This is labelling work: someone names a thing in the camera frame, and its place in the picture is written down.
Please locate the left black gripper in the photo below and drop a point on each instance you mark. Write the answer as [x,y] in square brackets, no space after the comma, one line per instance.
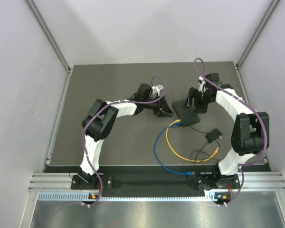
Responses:
[163,109]

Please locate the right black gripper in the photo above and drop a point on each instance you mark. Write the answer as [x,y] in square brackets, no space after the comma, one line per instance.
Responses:
[193,93]

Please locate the black network switch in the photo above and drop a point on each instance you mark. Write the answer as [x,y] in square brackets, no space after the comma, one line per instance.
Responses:
[187,116]

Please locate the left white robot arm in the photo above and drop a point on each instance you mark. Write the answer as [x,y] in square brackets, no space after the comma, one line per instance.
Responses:
[99,121]

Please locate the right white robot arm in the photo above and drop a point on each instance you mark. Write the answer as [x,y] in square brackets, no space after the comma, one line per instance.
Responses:
[250,132]

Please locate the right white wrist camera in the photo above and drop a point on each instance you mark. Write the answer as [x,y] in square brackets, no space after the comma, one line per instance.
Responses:
[202,85]

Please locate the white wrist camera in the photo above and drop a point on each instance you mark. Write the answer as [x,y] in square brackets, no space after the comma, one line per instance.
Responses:
[156,90]
[202,85]

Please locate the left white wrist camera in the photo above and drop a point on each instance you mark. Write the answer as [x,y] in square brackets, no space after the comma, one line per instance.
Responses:
[156,90]

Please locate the grey slotted cable duct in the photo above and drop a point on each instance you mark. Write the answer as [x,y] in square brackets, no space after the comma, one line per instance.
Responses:
[89,197]

